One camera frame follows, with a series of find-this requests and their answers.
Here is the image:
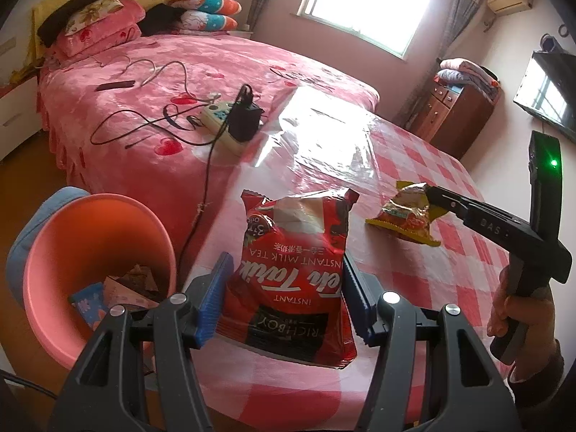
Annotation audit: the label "wall television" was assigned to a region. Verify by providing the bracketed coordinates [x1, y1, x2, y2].
[513, 49, 576, 145]

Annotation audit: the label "dark clothes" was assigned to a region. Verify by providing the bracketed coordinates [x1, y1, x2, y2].
[37, 0, 131, 48]
[139, 4, 188, 37]

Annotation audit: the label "stack of folded blankets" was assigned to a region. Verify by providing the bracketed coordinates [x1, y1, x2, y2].
[434, 58, 500, 100]

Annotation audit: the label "white bedside cabinet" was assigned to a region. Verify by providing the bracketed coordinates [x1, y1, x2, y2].
[0, 72, 46, 163]

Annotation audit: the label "floral pillow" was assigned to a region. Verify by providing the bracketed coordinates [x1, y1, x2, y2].
[64, 0, 125, 37]

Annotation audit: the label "window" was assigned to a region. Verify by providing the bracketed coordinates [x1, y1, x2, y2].
[297, 0, 440, 59]

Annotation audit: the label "pink folded pillow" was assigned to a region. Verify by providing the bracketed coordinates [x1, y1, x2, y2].
[54, 0, 144, 59]

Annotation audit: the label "yellow red snack packet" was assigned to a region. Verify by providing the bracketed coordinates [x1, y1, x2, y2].
[365, 181, 444, 247]

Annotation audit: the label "blue floral packet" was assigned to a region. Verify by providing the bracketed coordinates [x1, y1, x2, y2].
[69, 283, 111, 327]

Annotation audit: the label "white power strip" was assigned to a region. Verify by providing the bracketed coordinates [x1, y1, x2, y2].
[199, 99, 266, 156]

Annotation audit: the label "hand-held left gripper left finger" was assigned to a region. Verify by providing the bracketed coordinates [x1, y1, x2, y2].
[53, 252, 235, 432]

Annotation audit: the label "black power strip cord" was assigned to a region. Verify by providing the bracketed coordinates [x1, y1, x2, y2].
[180, 137, 222, 280]

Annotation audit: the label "pink plastic bin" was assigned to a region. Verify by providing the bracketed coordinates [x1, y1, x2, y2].
[22, 193, 177, 372]

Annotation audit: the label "brown wrapper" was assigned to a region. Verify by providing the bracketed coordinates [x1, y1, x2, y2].
[114, 263, 159, 302]

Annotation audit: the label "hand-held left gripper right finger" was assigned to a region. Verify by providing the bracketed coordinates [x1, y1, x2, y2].
[343, 258, 518, 432]

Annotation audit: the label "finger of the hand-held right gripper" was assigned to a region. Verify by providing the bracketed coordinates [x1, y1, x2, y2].
[425, 185, 543, 244]

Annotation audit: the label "brown wooden cabinet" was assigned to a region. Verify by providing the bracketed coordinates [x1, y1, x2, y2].
[411, 76, 496, 161]

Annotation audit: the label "person's right forearm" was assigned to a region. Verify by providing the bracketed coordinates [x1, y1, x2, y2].
[508, 339, 567, 432]

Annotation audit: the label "black power adapter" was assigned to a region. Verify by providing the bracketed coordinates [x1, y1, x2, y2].
[227, 83, 265, 143]

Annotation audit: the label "red milk tea bag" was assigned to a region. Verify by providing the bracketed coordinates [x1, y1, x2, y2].
[224, 188, 359, 370]

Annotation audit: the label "pink packet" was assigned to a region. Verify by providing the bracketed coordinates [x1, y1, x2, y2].
[103, 278, 151, 309]

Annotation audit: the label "blue round stool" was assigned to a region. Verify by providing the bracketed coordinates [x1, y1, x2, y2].
[6, 186, 91, 305]

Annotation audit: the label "bed with pink cover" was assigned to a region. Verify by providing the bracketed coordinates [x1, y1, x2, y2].
[36, 31, 380, 235]

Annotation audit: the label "person's right hand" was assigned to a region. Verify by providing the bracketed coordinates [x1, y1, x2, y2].
[486, 269, 557, 381]

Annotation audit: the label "white charging cable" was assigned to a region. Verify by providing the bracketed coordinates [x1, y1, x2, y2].
[119, 56, 161, 89]

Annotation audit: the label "cartoon print bolster pillow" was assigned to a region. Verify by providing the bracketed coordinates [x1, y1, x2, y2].
[170, 0, 242, 15]
[180, 9, 239, 32]

